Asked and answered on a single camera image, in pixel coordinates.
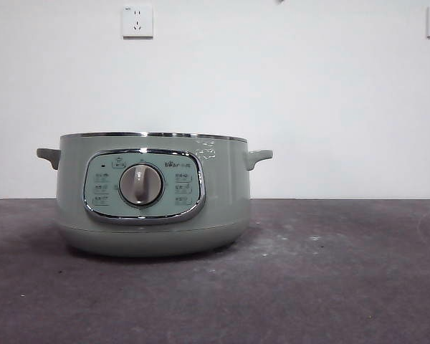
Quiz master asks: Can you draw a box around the green electric cooking pot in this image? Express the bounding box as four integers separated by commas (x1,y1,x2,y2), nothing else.
35,131,274,258

